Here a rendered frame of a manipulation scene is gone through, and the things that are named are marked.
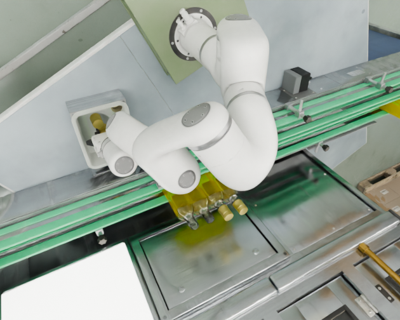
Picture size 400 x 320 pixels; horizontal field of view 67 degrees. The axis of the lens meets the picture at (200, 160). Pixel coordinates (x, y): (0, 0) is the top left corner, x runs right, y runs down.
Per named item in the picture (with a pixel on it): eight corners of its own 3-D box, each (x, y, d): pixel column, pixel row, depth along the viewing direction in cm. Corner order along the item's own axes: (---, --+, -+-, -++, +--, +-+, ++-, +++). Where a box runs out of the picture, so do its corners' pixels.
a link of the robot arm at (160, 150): (210, 131, 69) (171, 82, 61) (272, 162, 52) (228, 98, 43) (160, 183, 67) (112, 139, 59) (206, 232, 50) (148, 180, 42)
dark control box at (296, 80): (280, 87, 134) (293, 94, 129) (282, 70, 129) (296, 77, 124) (294, 82, 137) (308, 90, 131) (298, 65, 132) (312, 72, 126)
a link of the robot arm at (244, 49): (222, 129, 61) (224, 51, 50) (214, 77, 79) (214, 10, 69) (269, 127, 61) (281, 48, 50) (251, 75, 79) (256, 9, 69)
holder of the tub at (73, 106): (89, 166, 112) (93, 180, 107) (65, 101, 94) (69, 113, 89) (133, 152, 118) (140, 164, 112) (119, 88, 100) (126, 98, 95)
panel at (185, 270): (0, 296, 97) (0, 418, 74) (-5, 292, 95) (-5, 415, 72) (236, 195, 127) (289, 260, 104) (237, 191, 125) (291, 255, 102)
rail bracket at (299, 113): (281, 108, 124) (304, 124, 115) (284, 92, 119) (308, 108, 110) (289, 106, 125) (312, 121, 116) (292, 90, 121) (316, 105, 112)
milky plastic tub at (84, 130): (84, 157, 108) (89, 171, 102) (64, 102, 94) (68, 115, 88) (131, 142, 114) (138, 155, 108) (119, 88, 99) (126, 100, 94)
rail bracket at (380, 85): (361, 82, 139) (386, 94, 130) (366, 66, 134) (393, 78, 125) (367, 80, 141) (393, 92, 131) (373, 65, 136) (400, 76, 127)
